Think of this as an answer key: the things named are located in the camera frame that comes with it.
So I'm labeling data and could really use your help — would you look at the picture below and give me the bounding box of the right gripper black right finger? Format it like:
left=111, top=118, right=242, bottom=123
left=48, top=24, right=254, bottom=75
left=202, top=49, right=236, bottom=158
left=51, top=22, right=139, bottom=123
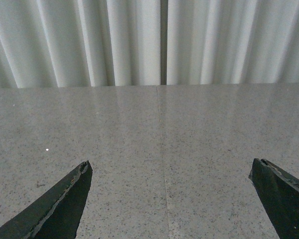
left=249, top=158, right=299, bottom=239

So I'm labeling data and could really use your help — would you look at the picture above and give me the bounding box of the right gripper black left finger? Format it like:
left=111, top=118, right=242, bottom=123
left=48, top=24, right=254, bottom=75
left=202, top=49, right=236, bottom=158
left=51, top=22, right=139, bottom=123
left=0, top=161, right=93, bottom=239

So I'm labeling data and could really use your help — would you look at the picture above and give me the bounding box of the white pleated curtain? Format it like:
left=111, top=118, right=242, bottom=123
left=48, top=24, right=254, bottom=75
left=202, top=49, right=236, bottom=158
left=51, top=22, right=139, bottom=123
left=0, top=0, right=299, bottom=88

